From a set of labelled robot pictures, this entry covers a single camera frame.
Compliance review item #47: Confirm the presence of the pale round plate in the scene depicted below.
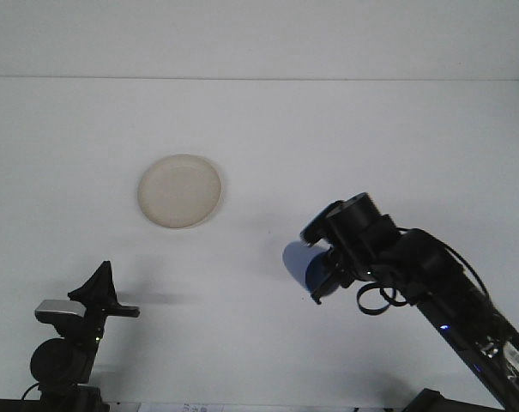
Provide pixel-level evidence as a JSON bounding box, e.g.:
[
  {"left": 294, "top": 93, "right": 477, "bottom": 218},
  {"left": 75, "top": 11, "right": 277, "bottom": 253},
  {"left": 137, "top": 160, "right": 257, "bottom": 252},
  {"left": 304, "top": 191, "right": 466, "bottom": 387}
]
[{"left": 136, "top": 153, "right": 223, "bottom": 230}]

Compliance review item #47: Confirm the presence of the pale blue cup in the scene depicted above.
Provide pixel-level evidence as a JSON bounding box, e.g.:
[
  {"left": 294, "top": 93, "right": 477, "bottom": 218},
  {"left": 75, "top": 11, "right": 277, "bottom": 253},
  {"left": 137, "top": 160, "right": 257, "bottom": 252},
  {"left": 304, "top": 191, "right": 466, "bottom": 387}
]
[{"left": 281, "top": 240, "right": 341, "bottom": 298}]

